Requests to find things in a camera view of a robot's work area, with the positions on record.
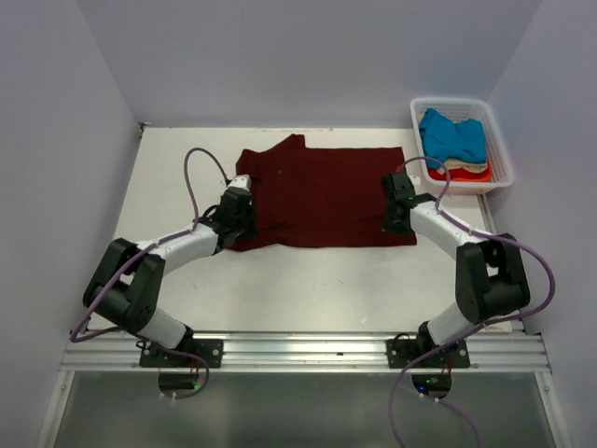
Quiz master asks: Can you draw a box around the dark red t shirt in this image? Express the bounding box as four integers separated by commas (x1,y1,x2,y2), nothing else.
232,134,417,252

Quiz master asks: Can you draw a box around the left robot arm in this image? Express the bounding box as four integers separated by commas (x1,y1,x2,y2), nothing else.
82,176,257,367

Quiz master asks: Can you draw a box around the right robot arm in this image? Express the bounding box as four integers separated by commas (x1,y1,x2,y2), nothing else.
382,172,530,367

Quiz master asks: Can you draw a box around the orange red t shirt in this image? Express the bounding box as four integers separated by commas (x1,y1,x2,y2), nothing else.
427,165,493,183

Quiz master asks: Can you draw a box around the cream t shirt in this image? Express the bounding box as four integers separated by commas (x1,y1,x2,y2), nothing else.
437,158,489,175

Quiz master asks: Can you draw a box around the blue t shirt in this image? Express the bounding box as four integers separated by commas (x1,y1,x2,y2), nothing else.
418,108,487,163

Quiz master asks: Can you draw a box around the white plastic basket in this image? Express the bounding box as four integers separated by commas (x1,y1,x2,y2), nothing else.
410,97,514,195

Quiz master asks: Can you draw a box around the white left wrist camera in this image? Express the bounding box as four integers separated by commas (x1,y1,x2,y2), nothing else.
227,175,251,191

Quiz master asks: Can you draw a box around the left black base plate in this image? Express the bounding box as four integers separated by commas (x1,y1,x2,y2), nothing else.
135,337,224,369

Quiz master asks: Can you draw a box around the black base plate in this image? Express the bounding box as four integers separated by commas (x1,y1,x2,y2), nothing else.
385,332,471,369
135,337,224,369

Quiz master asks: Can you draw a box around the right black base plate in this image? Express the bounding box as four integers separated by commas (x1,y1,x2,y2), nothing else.
385,332,471,369

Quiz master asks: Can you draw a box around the aluminium mounting rail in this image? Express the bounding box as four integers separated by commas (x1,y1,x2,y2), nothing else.
60,331,551,373

